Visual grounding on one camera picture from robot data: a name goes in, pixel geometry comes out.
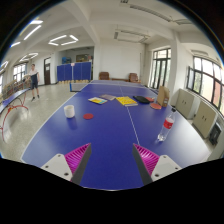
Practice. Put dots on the small red table tennis paddle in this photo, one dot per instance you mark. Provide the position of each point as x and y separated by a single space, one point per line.
150 99

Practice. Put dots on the red-legged table tennis table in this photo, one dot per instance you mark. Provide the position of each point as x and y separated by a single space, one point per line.
12 99

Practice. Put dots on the shelf unit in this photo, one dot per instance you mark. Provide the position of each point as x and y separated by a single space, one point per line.
13 87

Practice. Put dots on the dark brown door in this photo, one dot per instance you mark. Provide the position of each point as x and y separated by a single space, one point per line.
47 71

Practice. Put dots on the clear red-labelled drink bottle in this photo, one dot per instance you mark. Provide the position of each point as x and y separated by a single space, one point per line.
167 124

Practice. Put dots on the colourful thin book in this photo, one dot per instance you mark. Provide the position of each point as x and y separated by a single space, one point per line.
97 100

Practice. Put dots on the white cabinet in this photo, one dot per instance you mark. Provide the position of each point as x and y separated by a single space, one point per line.
204 119
185 103

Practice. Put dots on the black bin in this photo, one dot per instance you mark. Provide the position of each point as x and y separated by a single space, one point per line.
215 134

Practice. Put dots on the flat round red coaster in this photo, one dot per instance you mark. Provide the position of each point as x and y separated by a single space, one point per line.
88 116

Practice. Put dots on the large red table tennis paddle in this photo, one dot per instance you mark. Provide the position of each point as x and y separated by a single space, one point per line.
155 106

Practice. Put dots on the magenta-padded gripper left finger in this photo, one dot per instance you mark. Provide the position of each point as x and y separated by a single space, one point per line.
58 165

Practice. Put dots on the white cup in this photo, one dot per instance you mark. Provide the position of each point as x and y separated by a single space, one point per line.
69 111

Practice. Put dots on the person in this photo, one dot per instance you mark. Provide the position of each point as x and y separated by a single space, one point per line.
33 79

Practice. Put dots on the table tennis net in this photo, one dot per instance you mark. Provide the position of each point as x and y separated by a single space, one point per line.
78 87

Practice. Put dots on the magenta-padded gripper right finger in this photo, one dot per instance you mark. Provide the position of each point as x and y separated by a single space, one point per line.
163 165

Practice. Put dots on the yellow book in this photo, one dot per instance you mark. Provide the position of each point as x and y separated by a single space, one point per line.
126 100

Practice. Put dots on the brown armchair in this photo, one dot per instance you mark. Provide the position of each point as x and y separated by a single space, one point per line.
133 77
104 76

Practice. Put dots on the black paddle case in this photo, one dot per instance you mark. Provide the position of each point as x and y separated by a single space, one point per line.
141 99

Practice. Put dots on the grey booklet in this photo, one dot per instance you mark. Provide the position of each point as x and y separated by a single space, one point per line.
107 97

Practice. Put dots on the ceiling lights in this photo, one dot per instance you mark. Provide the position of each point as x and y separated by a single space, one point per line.
62 40

